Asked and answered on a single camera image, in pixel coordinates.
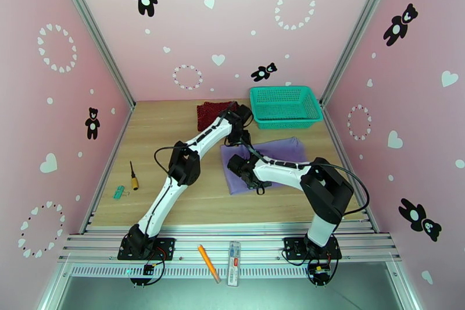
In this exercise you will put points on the red white-dotted cloth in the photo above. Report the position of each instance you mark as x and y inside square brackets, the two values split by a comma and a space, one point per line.
[209, 114]

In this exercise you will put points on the purple shirt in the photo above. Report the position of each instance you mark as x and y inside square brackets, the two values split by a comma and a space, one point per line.
[283, 149]

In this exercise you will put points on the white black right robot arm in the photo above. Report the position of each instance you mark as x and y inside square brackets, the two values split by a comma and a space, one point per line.
[283, 171]

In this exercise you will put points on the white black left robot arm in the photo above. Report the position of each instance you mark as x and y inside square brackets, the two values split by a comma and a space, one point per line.
[160, 196]

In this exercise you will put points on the teal plastic laundry basket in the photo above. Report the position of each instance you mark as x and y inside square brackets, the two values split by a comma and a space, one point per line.
[290, 125]

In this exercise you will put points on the clear plastic case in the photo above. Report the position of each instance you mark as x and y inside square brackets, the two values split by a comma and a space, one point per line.
[234, 265]

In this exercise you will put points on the orange pen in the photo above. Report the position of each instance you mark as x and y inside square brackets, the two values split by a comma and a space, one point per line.
[207, 261]

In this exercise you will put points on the circuit board with yellow connector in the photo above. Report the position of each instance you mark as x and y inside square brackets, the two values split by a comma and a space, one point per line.
[321, 272]

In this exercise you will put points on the perforated metal strip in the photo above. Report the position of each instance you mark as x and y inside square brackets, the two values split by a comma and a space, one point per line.
[181, 272]

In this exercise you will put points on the grey metal lower tray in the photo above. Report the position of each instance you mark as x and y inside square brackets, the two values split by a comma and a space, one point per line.
[272, 294]

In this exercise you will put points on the green binder clip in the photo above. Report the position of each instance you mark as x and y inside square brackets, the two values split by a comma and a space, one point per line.
[119, 192]

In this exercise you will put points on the small black circuit board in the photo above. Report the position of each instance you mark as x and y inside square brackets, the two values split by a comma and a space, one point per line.
[148, 269]

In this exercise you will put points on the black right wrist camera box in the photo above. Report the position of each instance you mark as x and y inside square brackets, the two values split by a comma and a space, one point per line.
[238, 165]

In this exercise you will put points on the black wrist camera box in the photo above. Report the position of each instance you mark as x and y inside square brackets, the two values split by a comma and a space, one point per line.
[245, 114]
[238, 165]

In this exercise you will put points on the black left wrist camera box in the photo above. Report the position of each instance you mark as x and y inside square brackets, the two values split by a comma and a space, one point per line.
[245, 114]

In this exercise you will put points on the aluminium front rail platform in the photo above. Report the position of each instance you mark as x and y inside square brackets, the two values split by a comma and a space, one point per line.
[261, 249]

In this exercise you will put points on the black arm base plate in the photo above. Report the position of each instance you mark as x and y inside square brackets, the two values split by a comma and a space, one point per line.
[292, 247]
[165, 247]

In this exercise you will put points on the aluminium table side rail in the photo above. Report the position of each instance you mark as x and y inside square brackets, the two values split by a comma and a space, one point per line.
[104, 174]
[345, 154]

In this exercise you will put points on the aluminium frame post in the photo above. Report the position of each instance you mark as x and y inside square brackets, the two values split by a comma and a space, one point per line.
[91, 31]
[359, 29]

